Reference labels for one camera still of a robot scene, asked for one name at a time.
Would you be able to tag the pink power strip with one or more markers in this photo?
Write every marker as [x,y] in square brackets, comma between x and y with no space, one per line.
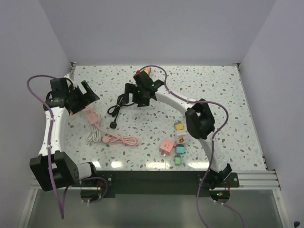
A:
[90,114]

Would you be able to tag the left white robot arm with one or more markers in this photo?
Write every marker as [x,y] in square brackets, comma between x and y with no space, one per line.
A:
[53,168]

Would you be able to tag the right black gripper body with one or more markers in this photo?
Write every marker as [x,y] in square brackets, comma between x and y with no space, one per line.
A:
[140,97]

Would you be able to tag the teal plug adapter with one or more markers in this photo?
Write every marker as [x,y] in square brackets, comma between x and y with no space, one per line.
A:
[180,149]

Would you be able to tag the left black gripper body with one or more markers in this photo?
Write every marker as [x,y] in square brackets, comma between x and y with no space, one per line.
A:
[79,99]

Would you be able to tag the yellow small plug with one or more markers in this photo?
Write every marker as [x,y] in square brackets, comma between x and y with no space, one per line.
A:
[178,126]

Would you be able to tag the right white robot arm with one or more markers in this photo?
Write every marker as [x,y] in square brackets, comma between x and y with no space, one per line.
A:
[200,122]

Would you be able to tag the green plug adapter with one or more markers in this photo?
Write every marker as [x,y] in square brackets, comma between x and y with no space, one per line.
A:
[177,160]

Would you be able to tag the white power strip cartoon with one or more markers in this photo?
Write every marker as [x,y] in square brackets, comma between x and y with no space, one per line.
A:
[181,136]

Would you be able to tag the pink cube plug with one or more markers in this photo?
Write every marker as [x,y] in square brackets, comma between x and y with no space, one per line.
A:
[166,147]

